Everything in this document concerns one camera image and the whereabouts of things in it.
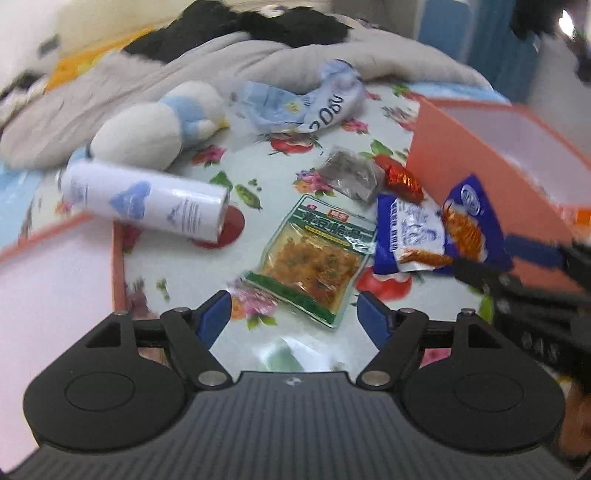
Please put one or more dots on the pink cardboard box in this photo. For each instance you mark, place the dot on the pink cardboard box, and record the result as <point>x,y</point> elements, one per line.
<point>461,152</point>

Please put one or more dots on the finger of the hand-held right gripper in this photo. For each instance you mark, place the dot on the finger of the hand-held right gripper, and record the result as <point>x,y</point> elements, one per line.
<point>535,250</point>
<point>480,273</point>

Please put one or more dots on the grey blanket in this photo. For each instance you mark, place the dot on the grey blanket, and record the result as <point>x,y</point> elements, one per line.
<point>231,60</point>

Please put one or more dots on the grey snack packet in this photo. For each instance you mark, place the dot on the grey snack packet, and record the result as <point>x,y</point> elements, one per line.
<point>351,175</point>

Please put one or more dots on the black clothes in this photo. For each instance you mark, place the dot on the black clothes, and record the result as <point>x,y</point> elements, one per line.
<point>277,23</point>

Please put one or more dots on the yellow cloth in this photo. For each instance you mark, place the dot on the yellow cloth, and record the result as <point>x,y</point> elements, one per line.
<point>83,60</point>

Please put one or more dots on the white spray bottle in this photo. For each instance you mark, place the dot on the white spray bottle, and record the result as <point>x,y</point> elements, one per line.
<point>138,203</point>

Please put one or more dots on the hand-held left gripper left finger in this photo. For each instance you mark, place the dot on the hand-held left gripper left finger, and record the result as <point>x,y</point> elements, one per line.
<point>214,317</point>

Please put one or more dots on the hanging dark clothes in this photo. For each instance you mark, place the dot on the hanging dark clothes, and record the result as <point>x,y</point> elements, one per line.
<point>531,18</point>

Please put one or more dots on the white blue plush toy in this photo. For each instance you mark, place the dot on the white blue plush toy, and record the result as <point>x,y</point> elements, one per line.
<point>147,129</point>

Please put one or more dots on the blue plastic bag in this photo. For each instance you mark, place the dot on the blue plastic bag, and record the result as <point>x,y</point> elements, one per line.
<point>295,104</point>

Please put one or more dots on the green snack packet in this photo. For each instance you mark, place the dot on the green snack packet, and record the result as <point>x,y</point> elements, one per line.
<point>314,258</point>

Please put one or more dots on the small red foil packet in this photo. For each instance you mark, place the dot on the small red foil packet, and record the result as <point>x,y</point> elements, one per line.
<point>405,182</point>

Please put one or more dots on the blue padded board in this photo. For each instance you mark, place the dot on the blue padded board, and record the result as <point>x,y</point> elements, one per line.
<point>443,23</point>

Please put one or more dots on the blue snack packet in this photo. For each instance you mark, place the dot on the blue snack packet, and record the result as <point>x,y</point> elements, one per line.
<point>415,230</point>

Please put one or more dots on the blue curtain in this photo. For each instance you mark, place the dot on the blue curtain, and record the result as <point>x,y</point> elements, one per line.
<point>498,50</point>

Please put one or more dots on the floral bedsheet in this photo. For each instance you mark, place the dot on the floral bedsheet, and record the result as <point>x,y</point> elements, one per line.
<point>258,161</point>

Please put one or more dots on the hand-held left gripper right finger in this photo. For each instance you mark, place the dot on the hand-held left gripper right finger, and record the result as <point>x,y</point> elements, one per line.
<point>371,318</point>

